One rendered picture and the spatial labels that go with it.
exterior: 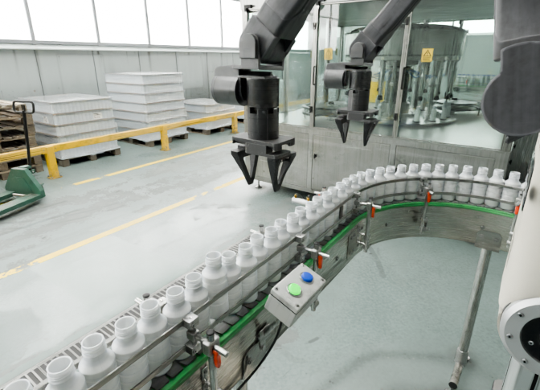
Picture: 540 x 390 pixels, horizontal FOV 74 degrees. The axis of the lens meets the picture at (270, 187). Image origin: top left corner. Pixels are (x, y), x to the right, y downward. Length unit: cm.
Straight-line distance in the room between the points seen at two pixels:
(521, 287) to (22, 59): 794
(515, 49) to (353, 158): 342
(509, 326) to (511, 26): 50
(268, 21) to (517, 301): 63
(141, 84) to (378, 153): 476
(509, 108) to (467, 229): 144
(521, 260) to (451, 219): 116
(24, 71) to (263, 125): 758
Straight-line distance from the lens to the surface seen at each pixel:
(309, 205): 120
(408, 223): 181
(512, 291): 77
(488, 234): 189
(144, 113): 722
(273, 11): 60
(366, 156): 379
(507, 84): 48
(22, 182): 513
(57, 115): 639
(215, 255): 88
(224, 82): 67
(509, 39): 50
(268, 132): 63
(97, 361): 75
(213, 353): 80
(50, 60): 828
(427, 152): 361
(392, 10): 101
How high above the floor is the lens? 163
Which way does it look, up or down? 20 degrees down
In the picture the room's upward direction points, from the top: straight up
